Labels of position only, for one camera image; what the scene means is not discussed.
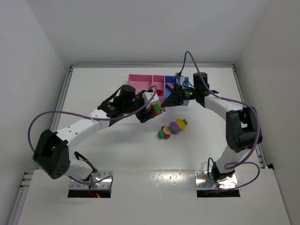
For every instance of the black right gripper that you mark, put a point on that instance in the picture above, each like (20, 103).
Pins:
(178, 96)

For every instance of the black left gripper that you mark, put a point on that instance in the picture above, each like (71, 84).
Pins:
(142, 115)

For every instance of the red green lego block cluster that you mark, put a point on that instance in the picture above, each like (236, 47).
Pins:
(155, 109)

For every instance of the red lego brick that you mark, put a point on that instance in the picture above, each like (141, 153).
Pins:
(160, 92)

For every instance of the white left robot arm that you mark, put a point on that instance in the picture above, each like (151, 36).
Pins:
(55, 151)

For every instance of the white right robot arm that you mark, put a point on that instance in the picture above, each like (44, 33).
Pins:
(242, 126)

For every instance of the pink and blue sorting tray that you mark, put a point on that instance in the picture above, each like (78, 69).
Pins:
(143, 82)

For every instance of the white flower lego piece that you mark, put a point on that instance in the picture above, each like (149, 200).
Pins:
(166, 130)

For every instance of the green lego brick bottom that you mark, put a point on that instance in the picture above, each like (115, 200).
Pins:
(161, 134)

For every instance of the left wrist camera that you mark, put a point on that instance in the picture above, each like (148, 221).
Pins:
(150, 99)

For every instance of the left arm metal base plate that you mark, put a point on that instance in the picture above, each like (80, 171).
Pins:
(102, 180)

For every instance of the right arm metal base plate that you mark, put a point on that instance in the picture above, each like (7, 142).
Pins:
(204, 183)

